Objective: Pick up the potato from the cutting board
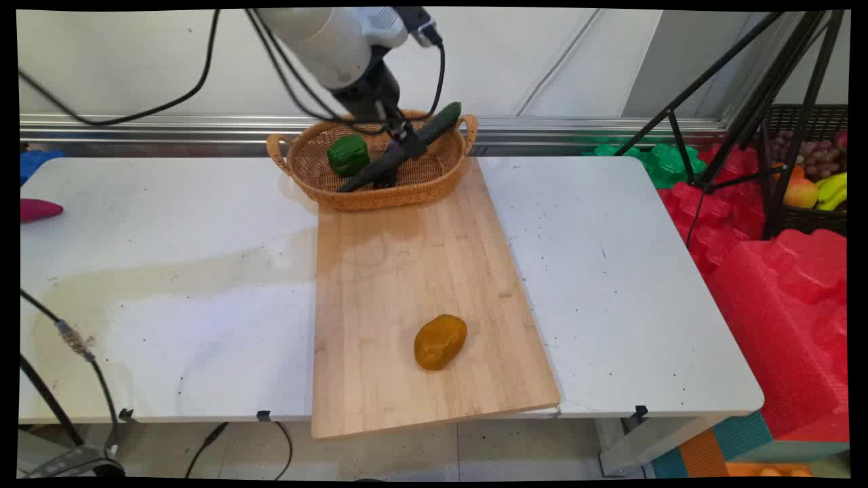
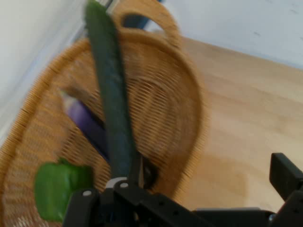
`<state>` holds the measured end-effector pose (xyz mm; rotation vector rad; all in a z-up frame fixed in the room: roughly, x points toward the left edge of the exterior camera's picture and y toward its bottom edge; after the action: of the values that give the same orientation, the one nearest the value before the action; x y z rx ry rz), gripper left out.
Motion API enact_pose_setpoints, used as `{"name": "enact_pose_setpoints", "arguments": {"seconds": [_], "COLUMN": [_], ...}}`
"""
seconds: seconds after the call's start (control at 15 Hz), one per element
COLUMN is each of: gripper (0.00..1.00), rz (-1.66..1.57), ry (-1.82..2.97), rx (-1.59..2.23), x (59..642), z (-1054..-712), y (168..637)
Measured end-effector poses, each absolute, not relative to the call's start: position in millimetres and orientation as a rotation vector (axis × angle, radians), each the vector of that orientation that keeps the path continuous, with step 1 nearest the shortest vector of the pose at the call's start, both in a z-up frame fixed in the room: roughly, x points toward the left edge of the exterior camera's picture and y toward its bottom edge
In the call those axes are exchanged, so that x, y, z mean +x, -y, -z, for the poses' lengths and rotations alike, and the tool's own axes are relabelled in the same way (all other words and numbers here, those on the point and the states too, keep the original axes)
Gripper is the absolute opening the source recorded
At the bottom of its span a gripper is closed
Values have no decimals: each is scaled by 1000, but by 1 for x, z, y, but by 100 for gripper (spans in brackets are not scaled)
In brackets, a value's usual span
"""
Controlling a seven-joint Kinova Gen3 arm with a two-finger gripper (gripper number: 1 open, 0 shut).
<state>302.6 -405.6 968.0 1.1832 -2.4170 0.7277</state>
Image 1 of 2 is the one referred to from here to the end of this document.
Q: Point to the grey black controller device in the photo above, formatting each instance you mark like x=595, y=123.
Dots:
x=74, y=464

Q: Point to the orange red toy peach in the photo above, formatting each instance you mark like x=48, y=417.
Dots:
x=800, y=194

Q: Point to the wooden cutting board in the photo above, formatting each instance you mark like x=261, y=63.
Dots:
x=420, y=285

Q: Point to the brown toy potato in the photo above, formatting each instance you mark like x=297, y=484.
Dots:
x=441, y=342

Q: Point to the purple toy grapes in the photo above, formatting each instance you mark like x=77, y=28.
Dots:
x=817, y=157

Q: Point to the white table leg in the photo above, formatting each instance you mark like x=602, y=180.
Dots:
x=644, y=444

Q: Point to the green foam mat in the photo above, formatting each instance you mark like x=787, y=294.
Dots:
x=668, y=163

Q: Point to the large red foam mat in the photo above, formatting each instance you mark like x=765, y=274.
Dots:
x=786, y=325

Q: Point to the orange toy fruit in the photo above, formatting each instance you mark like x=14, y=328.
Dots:
x=795, y=171

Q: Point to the black plastic fruit basket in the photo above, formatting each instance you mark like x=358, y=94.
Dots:
x=807, y=220

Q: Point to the pink toy vegetable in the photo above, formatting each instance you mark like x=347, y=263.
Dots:
x=39, y=209

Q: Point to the green toy bell pepper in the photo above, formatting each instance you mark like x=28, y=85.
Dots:
x=348, y=155

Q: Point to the small red foam mat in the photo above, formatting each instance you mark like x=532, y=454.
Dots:
x=719, y=217

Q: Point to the dark green toy cucumber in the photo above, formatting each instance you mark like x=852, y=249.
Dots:
x=444, y=116

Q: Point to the yellow toy bananas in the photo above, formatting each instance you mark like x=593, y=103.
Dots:
x=833, y=190

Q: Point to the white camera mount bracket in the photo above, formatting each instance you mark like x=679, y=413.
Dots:
x=383, y=22

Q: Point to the metal wall rail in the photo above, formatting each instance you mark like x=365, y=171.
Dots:
x=169, y=132

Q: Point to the black camera tripod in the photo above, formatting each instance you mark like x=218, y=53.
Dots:
x=773, y=88

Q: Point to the teal orange foam mat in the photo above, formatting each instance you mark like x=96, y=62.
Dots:
x=739, y=447

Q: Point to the blue foam piece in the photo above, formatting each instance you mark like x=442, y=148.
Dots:
x=37, y=163

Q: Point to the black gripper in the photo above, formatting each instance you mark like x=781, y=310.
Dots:
x=369, y=91

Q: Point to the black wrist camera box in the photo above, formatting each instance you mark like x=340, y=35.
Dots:
x=422, y=26

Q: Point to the woven wicker basket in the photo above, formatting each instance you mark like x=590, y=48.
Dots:
x=434, y=173

